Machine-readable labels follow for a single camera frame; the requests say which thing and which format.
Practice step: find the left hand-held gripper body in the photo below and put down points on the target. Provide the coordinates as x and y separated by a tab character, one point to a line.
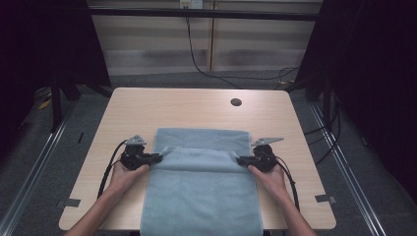
132	157

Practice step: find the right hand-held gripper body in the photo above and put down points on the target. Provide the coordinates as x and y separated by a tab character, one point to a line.
264	159

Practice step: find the light blue towel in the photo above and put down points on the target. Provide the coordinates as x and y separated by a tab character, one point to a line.
200	187

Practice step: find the person's left hand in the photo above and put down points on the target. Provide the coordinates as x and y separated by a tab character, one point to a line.
126	178

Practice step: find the person's right hand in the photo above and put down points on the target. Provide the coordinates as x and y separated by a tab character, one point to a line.
270	182

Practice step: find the dark round table grommet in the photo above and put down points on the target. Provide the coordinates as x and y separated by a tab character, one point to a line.
236	102

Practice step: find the grey tape strip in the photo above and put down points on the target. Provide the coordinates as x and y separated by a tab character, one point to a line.
325	198
72	202

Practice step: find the black metal stand leg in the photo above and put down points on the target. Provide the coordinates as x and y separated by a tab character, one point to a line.
56	108

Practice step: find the yellow object on floor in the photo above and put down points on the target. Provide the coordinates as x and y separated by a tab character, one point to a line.
45	104

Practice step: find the black curtain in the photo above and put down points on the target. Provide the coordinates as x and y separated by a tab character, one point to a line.
39	42
373	82

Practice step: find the metal floor rail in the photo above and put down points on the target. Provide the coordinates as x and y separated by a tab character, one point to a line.
36	167
347	170

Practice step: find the black horizontal frame bar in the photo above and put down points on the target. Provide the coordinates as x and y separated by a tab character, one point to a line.
203	13

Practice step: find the white wall power outlet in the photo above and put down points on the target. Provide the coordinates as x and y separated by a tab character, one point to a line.
191	4

